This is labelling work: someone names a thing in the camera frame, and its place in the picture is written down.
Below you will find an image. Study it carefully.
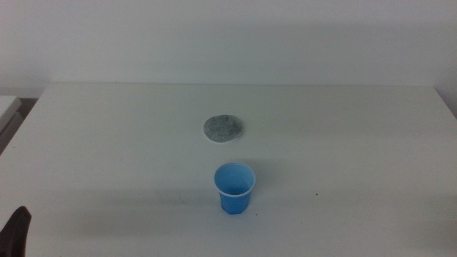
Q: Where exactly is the blue plastic cup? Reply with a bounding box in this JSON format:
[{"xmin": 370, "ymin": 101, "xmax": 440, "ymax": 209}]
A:
[{"xmin": 214, "ymin": 162, "xmax": 257, "ymax": 216}]

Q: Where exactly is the round grey cup mat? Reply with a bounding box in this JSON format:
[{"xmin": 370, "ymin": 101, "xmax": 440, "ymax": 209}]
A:
[{"xmin": 203, "ymin": 114, "xmax": 246, "ymax": 144}]

